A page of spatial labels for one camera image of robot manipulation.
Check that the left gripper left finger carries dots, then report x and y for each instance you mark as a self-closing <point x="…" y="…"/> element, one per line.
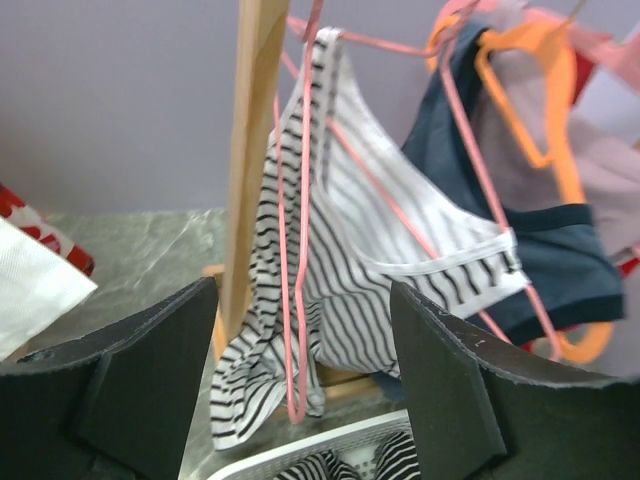
<point x="114" y="404"/>

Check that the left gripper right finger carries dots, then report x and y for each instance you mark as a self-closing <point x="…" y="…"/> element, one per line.
<point x="481" y="408"/>

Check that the white striped tank top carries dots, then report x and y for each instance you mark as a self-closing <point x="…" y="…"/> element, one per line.
<point x="249" y="382"/>

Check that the navy blue tank top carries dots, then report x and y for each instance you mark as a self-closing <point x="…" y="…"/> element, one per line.
<point x="435" y="146"/>

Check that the mauve tank top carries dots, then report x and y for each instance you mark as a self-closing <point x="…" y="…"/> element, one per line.
<point x="608" y="168"/>

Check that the red tank top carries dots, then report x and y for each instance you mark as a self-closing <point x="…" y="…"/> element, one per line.
<point x="572" y="263"/>

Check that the pink plastic hanger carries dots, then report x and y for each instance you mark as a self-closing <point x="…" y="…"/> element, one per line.
<point x="620" y="59"/>

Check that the white perforated plastic basket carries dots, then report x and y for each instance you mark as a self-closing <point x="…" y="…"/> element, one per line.
<point x="355" y="443"/>

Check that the white dress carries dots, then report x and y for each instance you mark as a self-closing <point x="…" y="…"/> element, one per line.
<point x="37" y="287"/>

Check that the red floral white garment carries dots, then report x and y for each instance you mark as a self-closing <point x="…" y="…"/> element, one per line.
<point x="26" y="218"/>

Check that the wooden clothes rack centre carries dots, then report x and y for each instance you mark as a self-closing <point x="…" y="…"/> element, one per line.
<point x="261" y="31"/>

